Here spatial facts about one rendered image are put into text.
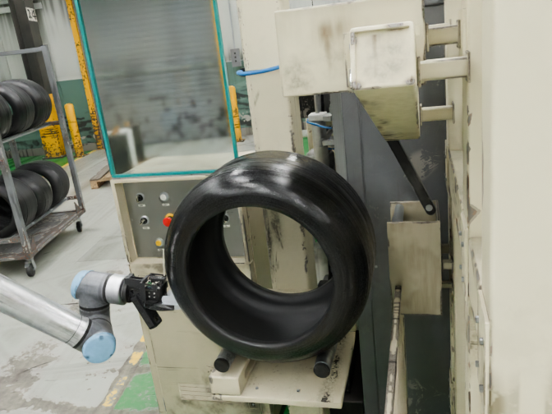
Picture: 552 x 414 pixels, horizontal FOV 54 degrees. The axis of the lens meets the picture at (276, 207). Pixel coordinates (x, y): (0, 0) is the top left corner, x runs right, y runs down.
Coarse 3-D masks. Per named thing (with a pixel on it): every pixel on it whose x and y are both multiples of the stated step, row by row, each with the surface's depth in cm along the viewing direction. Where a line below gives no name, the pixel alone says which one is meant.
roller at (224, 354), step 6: (222, 348) 153; (222, 354) 149; (228, 354) 150; (234, 354) 152; (216, 360) 148; (222, 360) 147; (228, 360) 148; (216, 366) 148; (222, 366) 148; (228, 366) 148; (222, 372) 149
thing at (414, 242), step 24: (408, 216) 172; (432, 216) 170; (408, 240) 155; (432, 240) 153; (408, 264) 157; (432, 264) 155; (408, 288) 159; (432, 288) 158; (408, 312) 162; (432, 312) 160
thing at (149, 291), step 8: (128, 280) 158; (136, 280) 157; (144, 280) 157; (152, 280) 159; (160, 280) 158; (128, 288) 159; (136, 288) 159; (144, 288) 155; (152, 288) 156; (160, 288) 156; (128, 296) 160; (144, 296) 156; (152, 296) 157; (160, 296) 158; (144, 304) 157; (152, 304) 156
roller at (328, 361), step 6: (330, 348) 147; (324, 354) 144; (330, 354) 145; (318, 360) 142; (324, 360) 141; (330, 360) 143; (318, 366) 140; (324, 366) 140; (330, 366) 141; (318, 372) 141; (324, 372) 140
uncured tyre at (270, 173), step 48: (192, 192) 136; (240, 192) 129; (288, 192) 127; (336, 192) 133; (192, 240) 138; (336, 240) 127; (192, 288) 143; (240, 288) 169; (336, 288) 131; (240, 336) 144; (288, 336) 157; (336, 336) 137
